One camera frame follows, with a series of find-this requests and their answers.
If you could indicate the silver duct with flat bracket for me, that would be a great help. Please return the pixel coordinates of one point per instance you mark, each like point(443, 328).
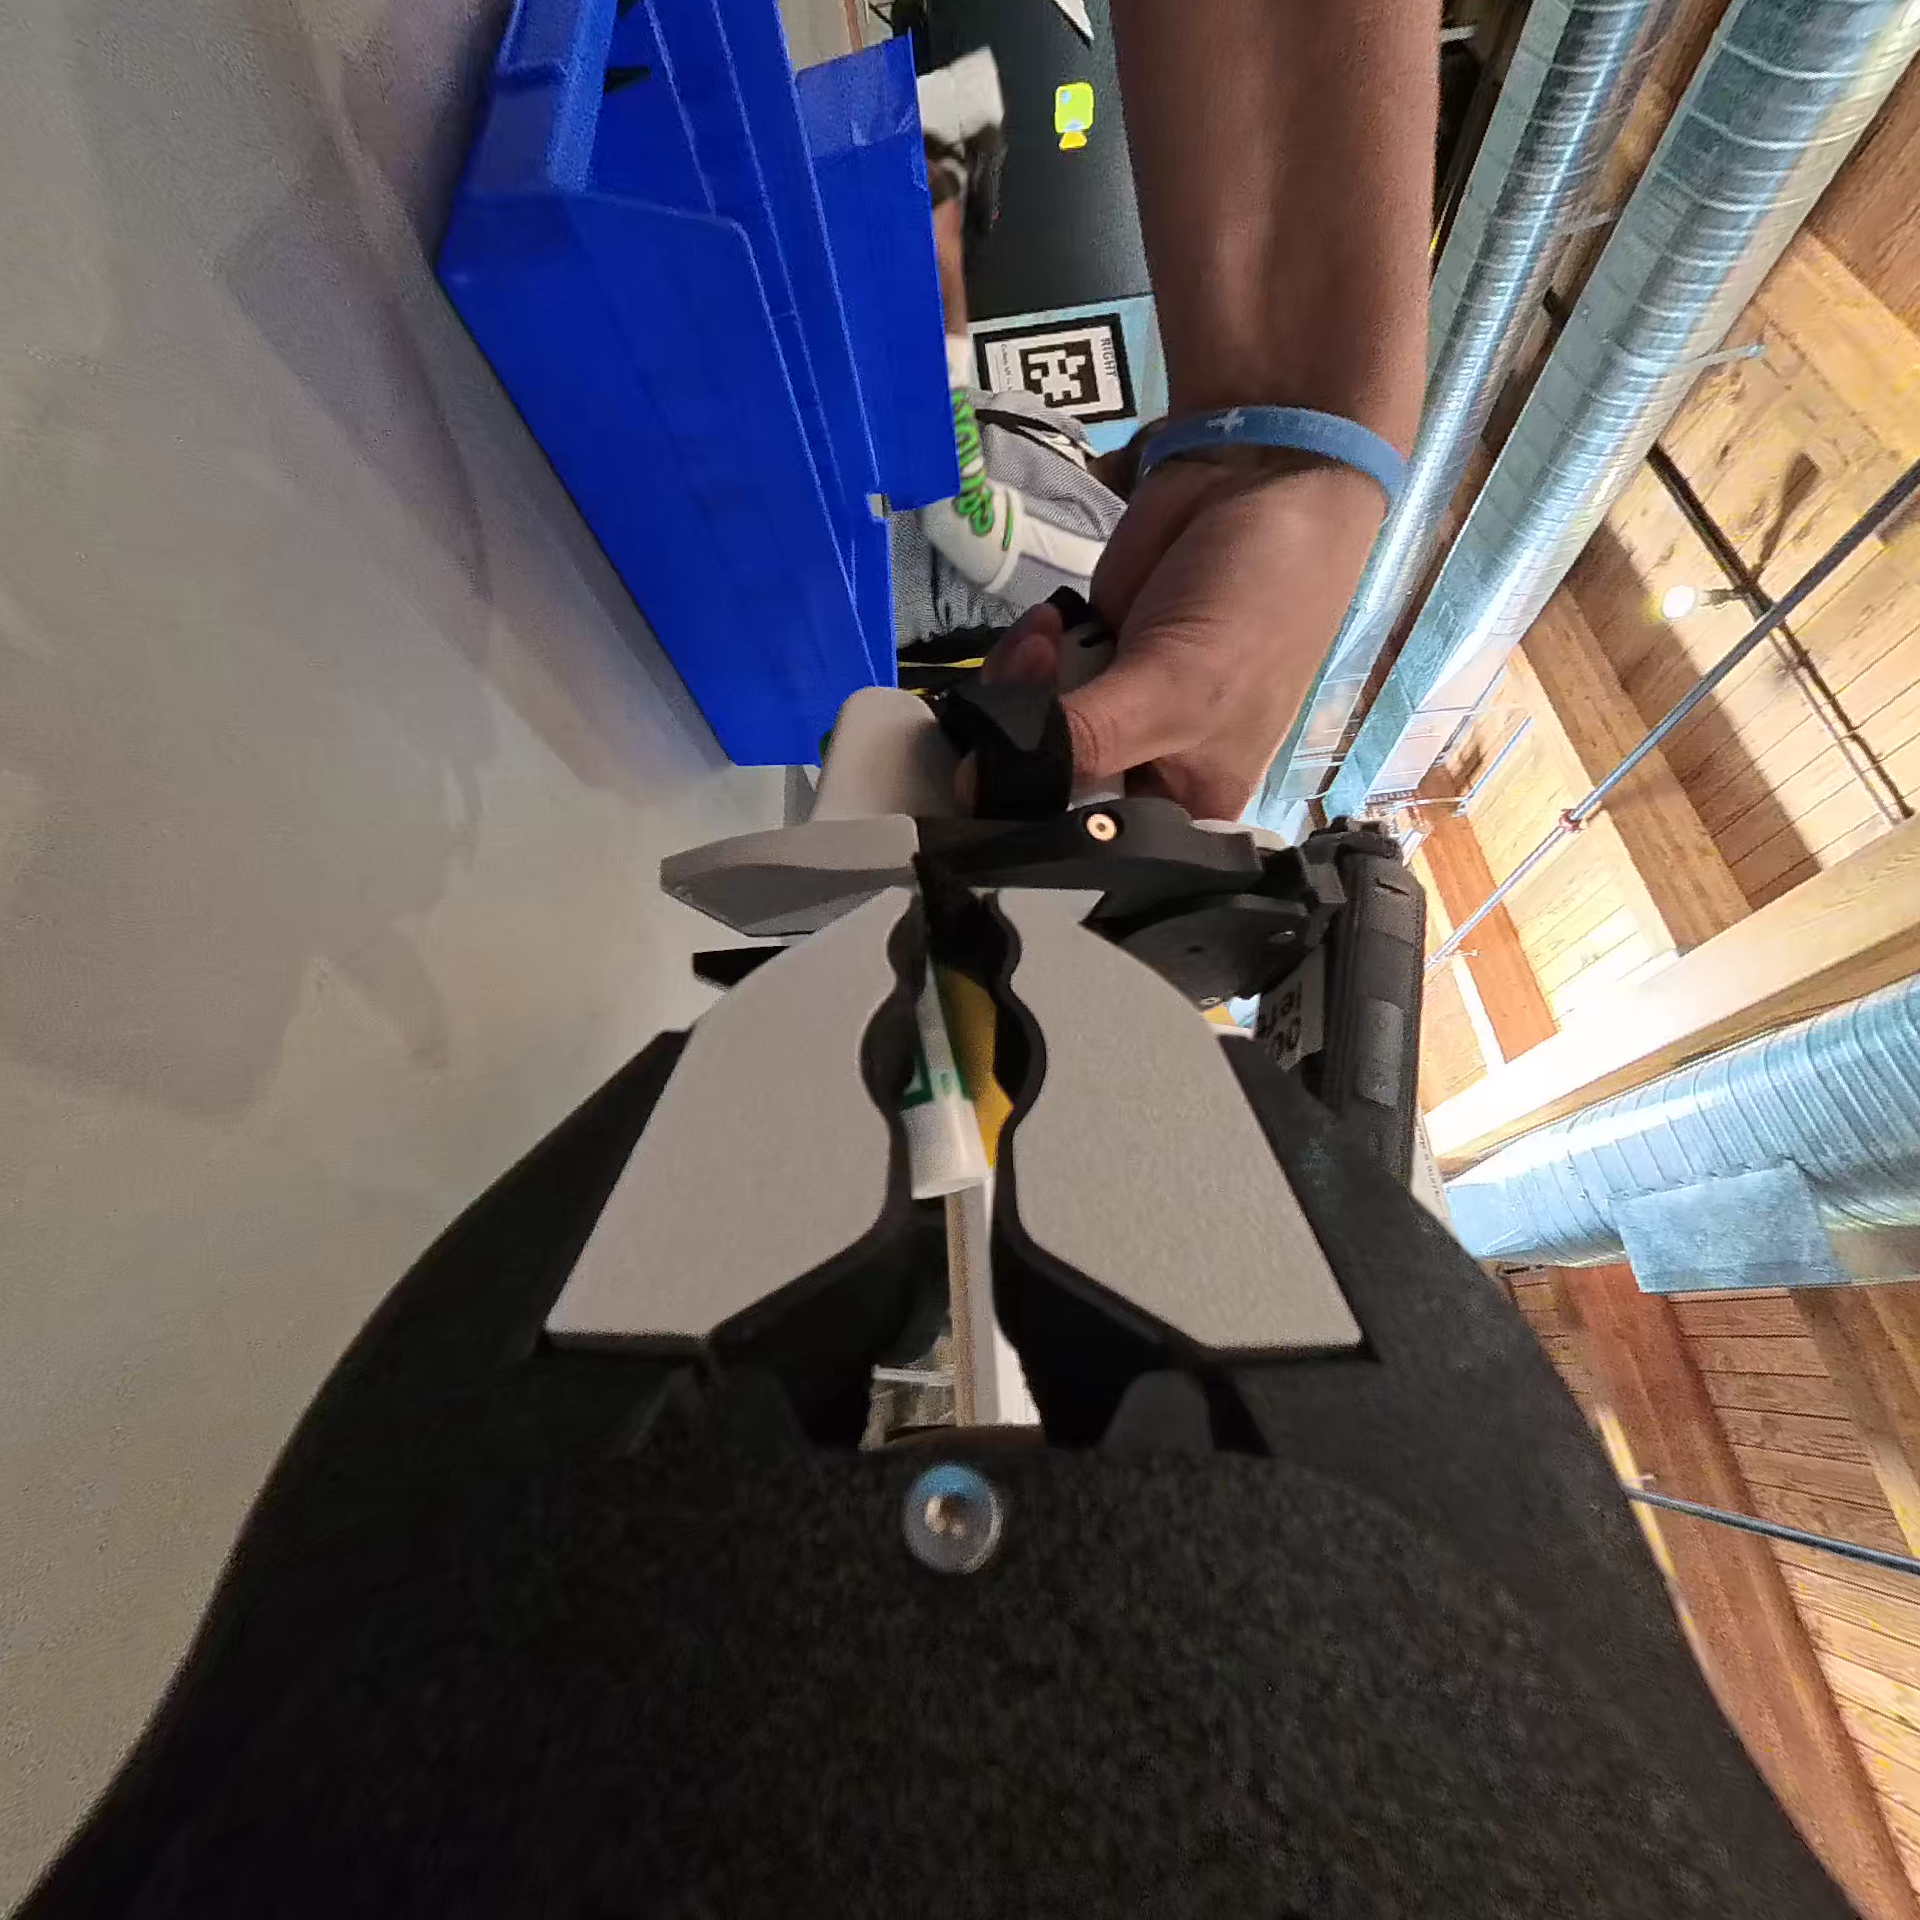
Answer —
point(1727, 1139)

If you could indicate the ceiling lamp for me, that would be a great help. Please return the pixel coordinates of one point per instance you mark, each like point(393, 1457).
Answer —
point(1679, 605)

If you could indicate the wide silver spiral duct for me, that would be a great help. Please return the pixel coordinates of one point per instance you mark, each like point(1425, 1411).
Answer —
point(1649, 299)

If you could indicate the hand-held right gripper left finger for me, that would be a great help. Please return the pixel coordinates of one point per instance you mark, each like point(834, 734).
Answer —
point(734, 1155)

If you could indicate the person's left hand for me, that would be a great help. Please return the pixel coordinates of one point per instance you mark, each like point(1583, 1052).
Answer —
point(1233, 633)

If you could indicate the white marker green label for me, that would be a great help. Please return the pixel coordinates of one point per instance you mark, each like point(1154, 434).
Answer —
point(946, 1139)

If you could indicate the thin black pipe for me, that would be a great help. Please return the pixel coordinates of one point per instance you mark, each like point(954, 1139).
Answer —
point(1786, 1531)

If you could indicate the wooden ceiling beam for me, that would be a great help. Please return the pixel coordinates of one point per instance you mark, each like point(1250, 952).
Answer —
point(1727, 959)

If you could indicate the thin grey conduit pipe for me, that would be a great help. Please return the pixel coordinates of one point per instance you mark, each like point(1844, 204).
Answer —
point(1727, 676)

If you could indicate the printed tag card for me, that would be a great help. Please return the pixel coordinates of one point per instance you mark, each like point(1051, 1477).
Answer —
point(1058, 370)

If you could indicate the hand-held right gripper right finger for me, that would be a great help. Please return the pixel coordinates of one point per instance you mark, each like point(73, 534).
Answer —
point(1172, 1173)

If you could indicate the blue plastic bin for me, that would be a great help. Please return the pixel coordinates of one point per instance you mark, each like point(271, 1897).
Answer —
point(662, 448)
point(887, 228)

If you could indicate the person's left forearm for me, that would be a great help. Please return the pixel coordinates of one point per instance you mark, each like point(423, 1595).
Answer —
point(1274, 196)

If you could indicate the narrow silver duct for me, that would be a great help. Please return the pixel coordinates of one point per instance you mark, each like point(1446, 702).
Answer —
point(1501, 228)

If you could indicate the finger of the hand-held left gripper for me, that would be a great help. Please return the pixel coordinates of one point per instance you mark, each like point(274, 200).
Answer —
point(781, 876)

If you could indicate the dark panel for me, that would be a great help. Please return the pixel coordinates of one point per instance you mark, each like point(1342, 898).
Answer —
point(1048, 228)

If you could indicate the blue wristband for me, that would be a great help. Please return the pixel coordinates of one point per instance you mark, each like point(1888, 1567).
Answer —
point(1274, 434)

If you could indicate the yellow sticker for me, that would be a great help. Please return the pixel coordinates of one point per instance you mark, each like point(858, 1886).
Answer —
point(1075, 119)

